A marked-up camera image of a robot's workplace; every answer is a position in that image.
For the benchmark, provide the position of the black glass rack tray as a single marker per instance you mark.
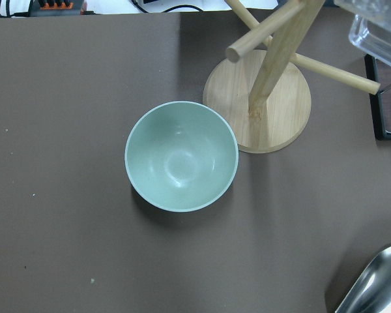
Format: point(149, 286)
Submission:
point(381, 102)

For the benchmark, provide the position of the green ceramic bowl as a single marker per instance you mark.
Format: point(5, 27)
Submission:
point(181, 156)

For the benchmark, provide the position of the wooden cup tree stand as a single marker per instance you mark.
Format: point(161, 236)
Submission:
point(259, 90)

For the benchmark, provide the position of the steel ice scoop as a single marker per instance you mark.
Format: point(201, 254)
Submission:
point(372, 290)

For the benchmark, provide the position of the clear glass mug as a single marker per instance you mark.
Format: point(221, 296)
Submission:
point(371, 27)

